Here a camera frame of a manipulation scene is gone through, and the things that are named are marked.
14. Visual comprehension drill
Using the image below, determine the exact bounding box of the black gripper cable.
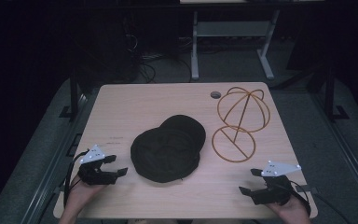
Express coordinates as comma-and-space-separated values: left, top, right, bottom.
288, 180, 352, 224
62, 149, 90, 208

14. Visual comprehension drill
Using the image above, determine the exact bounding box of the black metal stand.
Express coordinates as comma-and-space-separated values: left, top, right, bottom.
59, 69, 87, 123
321, 62, 351, 123

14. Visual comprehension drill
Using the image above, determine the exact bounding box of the tangle of black floor cables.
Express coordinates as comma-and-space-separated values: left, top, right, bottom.
122, 17, 194, 84

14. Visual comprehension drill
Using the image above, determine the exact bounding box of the grey metal desk frame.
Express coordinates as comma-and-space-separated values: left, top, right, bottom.
190, 8, 282, 81

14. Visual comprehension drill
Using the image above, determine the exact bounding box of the person's left hand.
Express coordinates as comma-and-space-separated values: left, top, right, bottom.
64, 176, 107, 217

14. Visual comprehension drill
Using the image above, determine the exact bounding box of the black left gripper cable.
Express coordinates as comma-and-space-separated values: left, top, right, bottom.
62, 149, 90, 208

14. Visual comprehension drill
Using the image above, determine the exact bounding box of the grey metal floor rail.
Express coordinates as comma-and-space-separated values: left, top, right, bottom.
310, 92, 358, 208
20, 92, 90, 224

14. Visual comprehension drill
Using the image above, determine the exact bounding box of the black hat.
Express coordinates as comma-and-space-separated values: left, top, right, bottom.
130, 114, 207, 184

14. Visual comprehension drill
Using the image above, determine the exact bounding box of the person's right hand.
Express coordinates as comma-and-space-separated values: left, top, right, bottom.
266, 193, 312, 224

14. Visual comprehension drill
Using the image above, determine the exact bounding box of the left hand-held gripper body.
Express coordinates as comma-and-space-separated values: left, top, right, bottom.
77, 144, 119, 187

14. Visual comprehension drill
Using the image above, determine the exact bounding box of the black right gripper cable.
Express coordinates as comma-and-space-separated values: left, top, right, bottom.
288, 180, 352, 224

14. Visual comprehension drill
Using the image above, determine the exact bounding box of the gold wire hat stand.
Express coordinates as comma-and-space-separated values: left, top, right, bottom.
211, 86, 271, 163

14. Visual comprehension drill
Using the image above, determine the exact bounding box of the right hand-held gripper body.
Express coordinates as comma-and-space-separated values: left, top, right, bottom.
253, 161, 302, 206

